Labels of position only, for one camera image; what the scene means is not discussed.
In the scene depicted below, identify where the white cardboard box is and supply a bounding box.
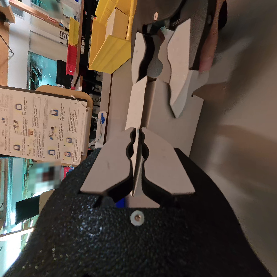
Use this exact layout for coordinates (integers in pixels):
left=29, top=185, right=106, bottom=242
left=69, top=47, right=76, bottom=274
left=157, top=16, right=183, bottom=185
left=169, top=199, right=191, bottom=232
left=126, top=65, right=209, bottom=208

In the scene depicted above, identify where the stack of red bins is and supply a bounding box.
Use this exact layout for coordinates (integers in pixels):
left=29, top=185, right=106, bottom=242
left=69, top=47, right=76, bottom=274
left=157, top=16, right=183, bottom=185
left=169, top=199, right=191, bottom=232
left=65, top=43, right=78, bottom=76

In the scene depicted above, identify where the white clamp with blue lever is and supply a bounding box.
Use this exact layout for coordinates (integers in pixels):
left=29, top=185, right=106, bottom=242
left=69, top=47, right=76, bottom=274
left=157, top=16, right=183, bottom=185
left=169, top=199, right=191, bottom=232
left=95, top=111, right=108, bottom=148

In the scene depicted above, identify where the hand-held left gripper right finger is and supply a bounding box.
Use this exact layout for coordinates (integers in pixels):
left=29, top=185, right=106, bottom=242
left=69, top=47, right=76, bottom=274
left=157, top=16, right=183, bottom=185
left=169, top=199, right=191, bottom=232
left=139, top=127, right=196, bottom=206

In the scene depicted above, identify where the stack of yellow bins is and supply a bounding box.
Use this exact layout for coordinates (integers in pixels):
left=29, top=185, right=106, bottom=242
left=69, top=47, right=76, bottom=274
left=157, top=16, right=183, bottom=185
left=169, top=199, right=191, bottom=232
left=69, top=17, right=80, bottom=46

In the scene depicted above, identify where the pale cardboard carton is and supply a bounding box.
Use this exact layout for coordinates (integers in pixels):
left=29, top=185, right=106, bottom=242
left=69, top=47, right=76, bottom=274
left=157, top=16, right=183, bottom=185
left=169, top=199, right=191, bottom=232
left=106, top=8, right=131, bottom=41

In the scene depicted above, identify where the printed instruction sheet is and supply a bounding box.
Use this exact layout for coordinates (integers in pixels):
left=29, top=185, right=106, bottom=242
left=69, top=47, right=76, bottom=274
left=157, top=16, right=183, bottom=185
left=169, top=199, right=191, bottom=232
left=0, top=85, right=89, bottom=165

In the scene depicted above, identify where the person's right hand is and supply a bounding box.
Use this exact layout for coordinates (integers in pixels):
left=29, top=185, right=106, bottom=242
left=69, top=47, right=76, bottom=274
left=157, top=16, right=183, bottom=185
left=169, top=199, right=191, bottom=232
left=198, top=29, right=219, bottom=73

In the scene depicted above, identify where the black flat panel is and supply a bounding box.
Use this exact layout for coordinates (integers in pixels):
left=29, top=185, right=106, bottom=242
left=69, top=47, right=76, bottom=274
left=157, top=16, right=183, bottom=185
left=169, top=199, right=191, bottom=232
left=15, top=194, right=41, bottom=226

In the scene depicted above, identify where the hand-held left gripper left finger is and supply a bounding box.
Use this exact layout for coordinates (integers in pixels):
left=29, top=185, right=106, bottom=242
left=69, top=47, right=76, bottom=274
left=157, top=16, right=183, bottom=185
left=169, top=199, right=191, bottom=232
left=80, top=127, right=136, bottom=204

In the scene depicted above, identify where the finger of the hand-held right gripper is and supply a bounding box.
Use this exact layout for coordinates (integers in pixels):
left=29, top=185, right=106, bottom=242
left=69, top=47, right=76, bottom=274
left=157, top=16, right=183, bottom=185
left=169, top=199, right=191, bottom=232
left=131, top=32, right=156, bottom=84
left=158, top=18, right=195, bottom=119

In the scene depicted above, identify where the rounded wooden board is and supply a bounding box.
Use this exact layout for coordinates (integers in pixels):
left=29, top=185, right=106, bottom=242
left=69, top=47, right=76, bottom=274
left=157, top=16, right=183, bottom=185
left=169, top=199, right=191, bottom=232
left=36, top=85, right=94, bottom=167

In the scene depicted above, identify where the yellow plastic bin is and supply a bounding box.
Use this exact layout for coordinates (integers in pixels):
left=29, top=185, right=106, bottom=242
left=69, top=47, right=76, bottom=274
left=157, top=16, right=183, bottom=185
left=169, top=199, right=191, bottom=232
left=95, top=0, right=138, bottom=25
left=88, top=18, right=132, bottom=74

